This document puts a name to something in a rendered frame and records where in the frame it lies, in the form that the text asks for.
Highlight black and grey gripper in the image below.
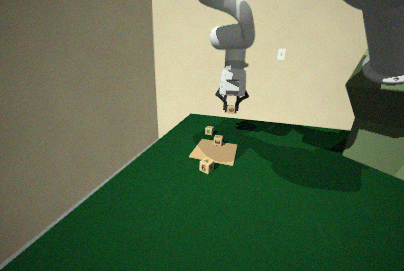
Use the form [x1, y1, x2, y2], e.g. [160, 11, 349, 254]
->
[215, 68, 249, 113]

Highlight beige letter block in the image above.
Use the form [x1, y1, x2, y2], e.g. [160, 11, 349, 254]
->
[213, 135, 223, 146]
[226, 105, 235, 114]
[199, 157, 214, 174]
[205, 126, 214, 135]

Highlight beige flat mat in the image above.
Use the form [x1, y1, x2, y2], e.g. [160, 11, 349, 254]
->
[189, 139, 237, 166]

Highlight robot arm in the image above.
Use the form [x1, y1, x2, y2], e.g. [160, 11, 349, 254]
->
[199, 0, 404, 95]

